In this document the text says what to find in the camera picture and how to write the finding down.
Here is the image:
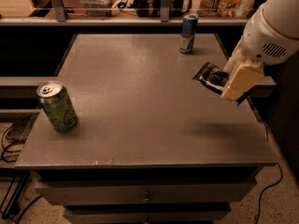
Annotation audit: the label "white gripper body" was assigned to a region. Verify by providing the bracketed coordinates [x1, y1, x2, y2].
[241, 4, 299, 65]

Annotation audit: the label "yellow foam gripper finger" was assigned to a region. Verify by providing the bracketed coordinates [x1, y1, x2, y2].
[223, 41, 248, 75]
[221, 63, 264, 101]

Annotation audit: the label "black rxbar chocolate wrapper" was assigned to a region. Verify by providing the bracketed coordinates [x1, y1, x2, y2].
[192, 62, 255, 106]

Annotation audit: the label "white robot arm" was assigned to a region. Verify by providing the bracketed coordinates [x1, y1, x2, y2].
[221, 0, 299, 101]

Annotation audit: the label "blue energy drink can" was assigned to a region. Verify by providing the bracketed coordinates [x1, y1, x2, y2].
[179, 13, 198, 53]

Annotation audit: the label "green soda can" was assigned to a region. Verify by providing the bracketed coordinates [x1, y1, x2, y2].
[36, 81, 78, 133]

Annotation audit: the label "colourful snack bag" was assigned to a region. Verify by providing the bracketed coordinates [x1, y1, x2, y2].
[198, 0, 255, 18]

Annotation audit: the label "black bag on shelf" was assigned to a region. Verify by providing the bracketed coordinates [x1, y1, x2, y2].
[131, 0, 192, 18]

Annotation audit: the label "grey drawer cabinet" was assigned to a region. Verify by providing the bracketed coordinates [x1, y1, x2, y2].
[16, 34, 277, 224]

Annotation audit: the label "round drawer knob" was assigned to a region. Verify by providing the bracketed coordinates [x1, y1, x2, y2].
[143, 192, 152, 203]

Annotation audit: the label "black cable on floor right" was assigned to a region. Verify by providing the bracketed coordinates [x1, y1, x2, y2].
[253, 162, 284, 224]

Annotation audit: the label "metal shelf rail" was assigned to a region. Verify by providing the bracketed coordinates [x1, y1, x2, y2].
[0, 0, 253, 27]

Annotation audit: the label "black cables on floor left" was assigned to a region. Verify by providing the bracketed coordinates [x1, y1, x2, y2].
[0, 115, 43, 224]

